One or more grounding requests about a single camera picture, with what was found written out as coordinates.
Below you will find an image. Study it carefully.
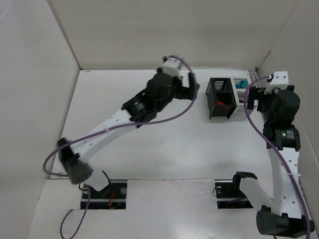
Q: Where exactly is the teal curved lego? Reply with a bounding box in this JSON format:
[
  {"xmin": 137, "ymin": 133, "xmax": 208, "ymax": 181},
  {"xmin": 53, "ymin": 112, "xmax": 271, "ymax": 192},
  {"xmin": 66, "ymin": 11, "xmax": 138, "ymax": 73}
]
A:
[{"xmin": 235, "ymin": 80, "xmax": 242, "ymax": 89}]

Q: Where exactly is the red rounded lego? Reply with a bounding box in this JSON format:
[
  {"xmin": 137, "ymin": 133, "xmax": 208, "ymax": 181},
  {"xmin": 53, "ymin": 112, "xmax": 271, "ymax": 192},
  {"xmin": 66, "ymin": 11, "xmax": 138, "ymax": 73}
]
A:
[{"xmin": 217, "ymin": 101, "xmax": 229, "ymax": 109}]

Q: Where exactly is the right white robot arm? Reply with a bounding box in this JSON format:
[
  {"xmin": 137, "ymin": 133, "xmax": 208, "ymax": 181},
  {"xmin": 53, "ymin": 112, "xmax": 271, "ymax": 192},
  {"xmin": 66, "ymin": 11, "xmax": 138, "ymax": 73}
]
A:
[{"xmin": 234, "ymin": 86, "xmax": 315, "ymax": 239}]

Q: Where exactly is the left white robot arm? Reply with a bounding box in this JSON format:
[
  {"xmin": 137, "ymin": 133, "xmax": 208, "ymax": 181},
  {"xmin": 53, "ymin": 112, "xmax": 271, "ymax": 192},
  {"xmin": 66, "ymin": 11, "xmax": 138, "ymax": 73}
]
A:
[{"xmin": 57, "ymin": 68, "xmax": 199, "ymax": 196}]

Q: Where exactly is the white two-cell container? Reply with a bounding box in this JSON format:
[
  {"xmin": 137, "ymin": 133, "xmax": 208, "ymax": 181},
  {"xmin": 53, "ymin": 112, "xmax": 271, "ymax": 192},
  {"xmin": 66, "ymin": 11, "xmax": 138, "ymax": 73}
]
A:
[{"xmin": 230, "ymin": 77, "xmax": 251, "ymax": 115}]

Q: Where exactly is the black two-cell container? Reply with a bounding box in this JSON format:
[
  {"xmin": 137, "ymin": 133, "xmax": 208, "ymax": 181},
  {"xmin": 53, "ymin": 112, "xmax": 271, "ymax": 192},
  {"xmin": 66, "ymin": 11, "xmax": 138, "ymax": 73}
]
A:
[{"xmin": 205, "ymin": 78, "xmax": 236, "ymax": 119}]

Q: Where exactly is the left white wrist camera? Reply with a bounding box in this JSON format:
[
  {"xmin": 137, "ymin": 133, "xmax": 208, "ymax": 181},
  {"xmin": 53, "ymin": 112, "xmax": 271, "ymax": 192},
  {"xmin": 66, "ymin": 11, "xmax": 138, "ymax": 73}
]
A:
[{"xmin": 161, "ymin": 55, "xmax": 182, "ymax": 80}]

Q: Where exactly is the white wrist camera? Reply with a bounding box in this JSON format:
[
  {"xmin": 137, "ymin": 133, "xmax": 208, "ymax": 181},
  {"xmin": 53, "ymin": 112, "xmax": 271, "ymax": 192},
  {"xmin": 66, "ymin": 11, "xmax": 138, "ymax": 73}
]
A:
[
  {"xmin": 264, "ymin": 71, "xmax": 289, "ymax": 95},
  {"xmin": 161, "ymin": 55, "xmax": 182, "ymax": 80}
]

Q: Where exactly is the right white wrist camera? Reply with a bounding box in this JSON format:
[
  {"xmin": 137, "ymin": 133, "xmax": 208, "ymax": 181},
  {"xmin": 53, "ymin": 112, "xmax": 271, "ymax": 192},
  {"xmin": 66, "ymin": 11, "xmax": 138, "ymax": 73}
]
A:
[{"xmin": 264, "ymin": 71, "xmax": 289, "ymax": 95}]

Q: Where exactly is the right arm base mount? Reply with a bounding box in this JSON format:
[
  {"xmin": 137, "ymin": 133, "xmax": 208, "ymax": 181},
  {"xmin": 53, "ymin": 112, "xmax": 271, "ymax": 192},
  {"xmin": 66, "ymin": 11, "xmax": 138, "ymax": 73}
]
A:
[{"xmin": 213, "ymin": 172, "xmax": 258, "ymax": 209}]

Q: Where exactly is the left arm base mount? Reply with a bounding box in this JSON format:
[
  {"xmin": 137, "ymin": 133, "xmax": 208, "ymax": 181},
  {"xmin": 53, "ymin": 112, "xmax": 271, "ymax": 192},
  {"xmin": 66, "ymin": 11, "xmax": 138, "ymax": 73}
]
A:
[{"xmin": 78, "ymin": 170, "xmax": 128, "ymax": 210}]

